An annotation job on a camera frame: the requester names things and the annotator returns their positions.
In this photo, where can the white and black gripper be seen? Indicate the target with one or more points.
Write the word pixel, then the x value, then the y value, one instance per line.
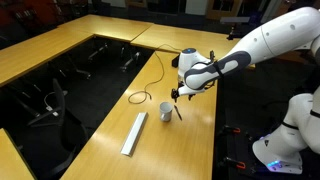
pixel 185 90

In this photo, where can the white ceramic mug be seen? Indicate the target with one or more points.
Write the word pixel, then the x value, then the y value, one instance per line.
pixel 165 111

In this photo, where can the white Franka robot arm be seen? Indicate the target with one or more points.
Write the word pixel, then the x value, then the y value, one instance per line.
pixel 283 36

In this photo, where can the black pen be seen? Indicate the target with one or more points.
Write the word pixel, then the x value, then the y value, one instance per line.
pixel 178 112

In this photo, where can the small black power box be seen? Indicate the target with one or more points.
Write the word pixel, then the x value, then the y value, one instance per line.
pixel 175 61

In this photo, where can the long silver metal bar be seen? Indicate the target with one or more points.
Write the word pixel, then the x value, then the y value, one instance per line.
pixel 134 134

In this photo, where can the black chair with metal base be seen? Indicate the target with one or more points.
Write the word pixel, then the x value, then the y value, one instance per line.
pixel 130 61
pixel 97 52
pixel 80 70

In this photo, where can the black office chair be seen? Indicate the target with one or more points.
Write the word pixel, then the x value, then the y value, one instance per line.
pixel 58 133

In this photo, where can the black camera stand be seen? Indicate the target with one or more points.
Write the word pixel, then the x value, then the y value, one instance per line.
pixel 233 20

